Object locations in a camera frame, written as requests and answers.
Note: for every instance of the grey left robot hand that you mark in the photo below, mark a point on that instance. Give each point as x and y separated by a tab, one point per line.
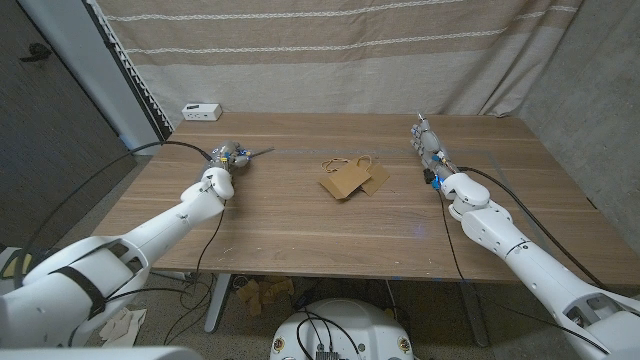
227	155

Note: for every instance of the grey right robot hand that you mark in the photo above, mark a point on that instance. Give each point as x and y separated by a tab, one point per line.
431	145

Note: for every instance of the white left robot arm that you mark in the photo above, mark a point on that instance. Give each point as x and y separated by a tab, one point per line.
150	235

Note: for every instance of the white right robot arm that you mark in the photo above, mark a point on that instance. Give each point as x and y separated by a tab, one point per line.
525	260

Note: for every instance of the white power strip box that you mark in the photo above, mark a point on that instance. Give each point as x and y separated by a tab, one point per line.
200	111

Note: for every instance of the grey tape outline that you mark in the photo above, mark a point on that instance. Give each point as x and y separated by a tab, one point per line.
310	149

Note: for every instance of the beige striped curtain backdrop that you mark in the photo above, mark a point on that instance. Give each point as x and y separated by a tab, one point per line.
300	75

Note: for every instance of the black triangle-patterned trim strip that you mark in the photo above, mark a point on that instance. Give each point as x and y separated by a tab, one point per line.
137	87

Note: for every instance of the brown cardboard scraps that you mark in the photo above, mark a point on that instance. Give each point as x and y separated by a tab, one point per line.
265	292

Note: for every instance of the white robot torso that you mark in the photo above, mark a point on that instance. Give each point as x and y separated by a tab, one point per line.
345	325

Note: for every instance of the white crumpled cloth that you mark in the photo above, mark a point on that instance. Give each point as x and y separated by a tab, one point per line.
122	325

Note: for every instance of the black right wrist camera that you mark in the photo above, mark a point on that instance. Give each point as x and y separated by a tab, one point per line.
431	179

